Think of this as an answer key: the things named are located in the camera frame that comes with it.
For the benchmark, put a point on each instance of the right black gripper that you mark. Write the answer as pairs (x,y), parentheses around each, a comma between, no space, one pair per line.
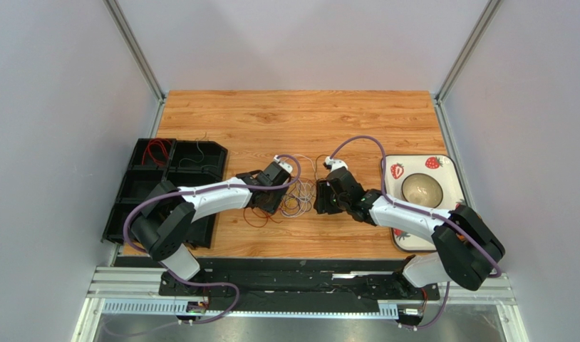
(326,201)

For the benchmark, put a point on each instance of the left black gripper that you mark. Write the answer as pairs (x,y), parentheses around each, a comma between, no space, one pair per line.
(271,207)

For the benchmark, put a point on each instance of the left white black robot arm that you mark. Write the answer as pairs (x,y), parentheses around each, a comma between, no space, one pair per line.
(159,225)

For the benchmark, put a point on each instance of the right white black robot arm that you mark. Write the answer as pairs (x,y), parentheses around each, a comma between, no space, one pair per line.
(466,250)

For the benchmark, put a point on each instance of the beige ceramic bowl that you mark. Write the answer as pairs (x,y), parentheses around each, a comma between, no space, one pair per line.
(423,190)

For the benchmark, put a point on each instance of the strawberry pattern white tray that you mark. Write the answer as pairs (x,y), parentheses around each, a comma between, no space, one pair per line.
(439,167)

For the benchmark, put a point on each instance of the black compartment organizer tray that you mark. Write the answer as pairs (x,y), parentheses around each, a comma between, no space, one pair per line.
(185,163)

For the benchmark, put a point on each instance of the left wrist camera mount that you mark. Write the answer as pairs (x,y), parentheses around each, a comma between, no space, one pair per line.
(282,164)

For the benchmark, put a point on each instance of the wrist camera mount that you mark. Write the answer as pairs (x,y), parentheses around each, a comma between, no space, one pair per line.
(332,164)
(282,164)

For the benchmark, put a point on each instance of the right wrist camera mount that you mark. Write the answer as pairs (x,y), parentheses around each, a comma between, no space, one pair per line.
(332,164)

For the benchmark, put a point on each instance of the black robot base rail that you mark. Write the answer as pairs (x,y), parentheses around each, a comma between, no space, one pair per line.
(299,285)

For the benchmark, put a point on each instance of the left aluminium frame post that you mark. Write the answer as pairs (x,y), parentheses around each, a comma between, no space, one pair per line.
(124,27)

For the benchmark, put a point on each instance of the aluminium frame post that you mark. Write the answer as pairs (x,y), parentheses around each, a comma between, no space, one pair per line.
(124,27)
(476,34)

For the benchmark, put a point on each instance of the right aluminium frame post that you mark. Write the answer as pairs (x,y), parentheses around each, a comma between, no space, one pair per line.
(476,34)

